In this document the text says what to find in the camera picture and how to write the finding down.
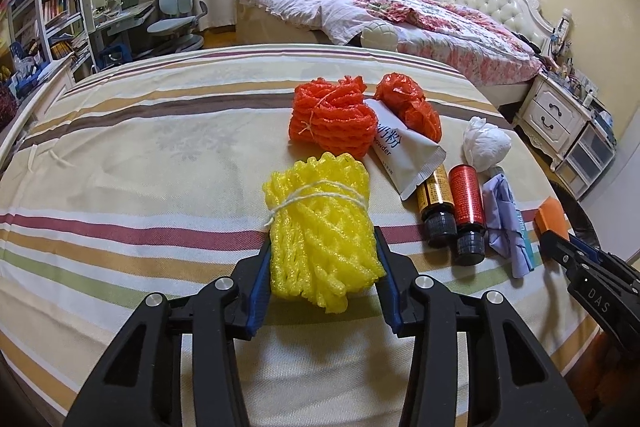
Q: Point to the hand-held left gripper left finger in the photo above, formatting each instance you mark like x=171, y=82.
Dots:
x=257, y=302

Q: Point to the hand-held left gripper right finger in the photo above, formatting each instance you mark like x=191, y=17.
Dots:
x=392, y=302

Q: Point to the white nightstand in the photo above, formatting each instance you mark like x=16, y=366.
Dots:
x=550, y=107

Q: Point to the small orange box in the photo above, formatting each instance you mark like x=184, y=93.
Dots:
x=550, y=217

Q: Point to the grey-blue desk chair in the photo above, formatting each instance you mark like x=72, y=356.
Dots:
x=175, y=2

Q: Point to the white study desk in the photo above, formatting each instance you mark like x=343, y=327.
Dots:
x=120, y=14

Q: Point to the crumpled white tissue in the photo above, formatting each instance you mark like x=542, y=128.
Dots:
x=485, y=147

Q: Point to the red label brown bottle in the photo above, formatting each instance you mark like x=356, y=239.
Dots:
x=465, y=202

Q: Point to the clear plastic drawer unit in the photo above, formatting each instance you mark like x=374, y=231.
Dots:
x=585, y=157

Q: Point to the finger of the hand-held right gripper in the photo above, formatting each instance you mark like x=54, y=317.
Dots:
x=586, y=246
x=557, y=249

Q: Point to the orange foam fruit net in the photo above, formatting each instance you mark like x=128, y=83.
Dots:
x=330, y=117

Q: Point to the white ball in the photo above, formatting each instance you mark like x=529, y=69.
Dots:
x=380, y=34

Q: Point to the clutter of small nightstand items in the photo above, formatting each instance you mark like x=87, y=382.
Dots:
x=575, y=77

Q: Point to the crumpled orange plastic bag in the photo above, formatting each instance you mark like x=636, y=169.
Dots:
x=405, y=102

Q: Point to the yellow foam fruit net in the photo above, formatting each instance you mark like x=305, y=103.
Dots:
x=320, y=227

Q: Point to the white powder sachet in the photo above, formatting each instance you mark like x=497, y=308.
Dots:
x=400, y=152

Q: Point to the gold label brown bottle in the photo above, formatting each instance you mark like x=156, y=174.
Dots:
x=434, y=197

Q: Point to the striped tablecloth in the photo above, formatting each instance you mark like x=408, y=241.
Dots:
x=150, y=157

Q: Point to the white bookshelf with books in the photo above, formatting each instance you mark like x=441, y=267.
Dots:
x=55, y=7

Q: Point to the crumpled lavender paper packet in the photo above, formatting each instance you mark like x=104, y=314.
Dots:
x=502, y=217

